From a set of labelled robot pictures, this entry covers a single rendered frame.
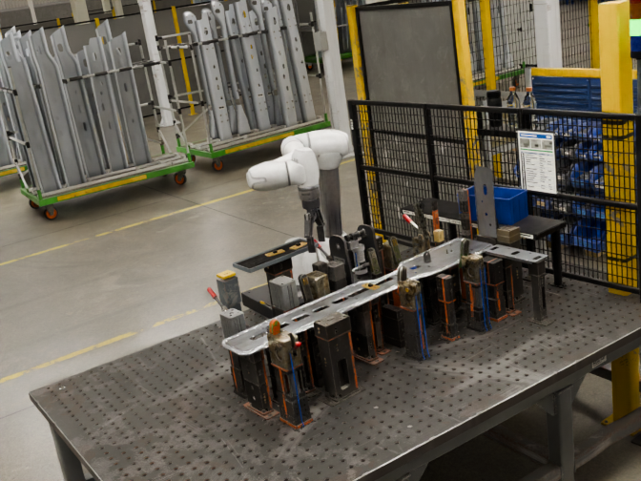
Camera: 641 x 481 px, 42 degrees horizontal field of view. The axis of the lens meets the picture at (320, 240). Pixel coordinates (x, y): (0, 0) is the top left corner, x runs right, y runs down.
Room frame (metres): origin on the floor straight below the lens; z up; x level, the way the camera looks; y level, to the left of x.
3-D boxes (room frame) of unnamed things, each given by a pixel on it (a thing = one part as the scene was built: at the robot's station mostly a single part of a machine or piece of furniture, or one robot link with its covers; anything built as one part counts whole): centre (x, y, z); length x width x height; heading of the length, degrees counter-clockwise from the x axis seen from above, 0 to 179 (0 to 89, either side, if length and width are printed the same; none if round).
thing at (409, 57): (6.01, -0.81, 1.00); 1.34 x 0.14 x 2.00; 31
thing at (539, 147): (3.83, -1.07, 1.30); 0.23 x 0.02 x 0.31; 36
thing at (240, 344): (3.30, -0.17, 1.00); 1.38 x 0.22 x 0.02; 126
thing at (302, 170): (3.35, 0.03, 1.55); 0.13 x 0.11 x 0.16; 95
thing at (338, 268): (3.46, -0.04, 0.89); 0.13 x 0.11 x 0.38; 36
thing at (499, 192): (3.92, -0.86, 1.10); 0.30 x 0.17 x 0.13; 43
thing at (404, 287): (3.21, -0.33, 0.87); 0.12 x 0.09 x 0.35; 36
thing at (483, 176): (3.73, -0.78, 1.17); 0.12 x 0.01 x 0.34; 36
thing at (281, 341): (2.82, 0.19, 0.88); 0.15 x 0.11 x 0.36; 36
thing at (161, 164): (10.11, 2.47, 0.88); 1.91 x 1.00 x 1.76; 118
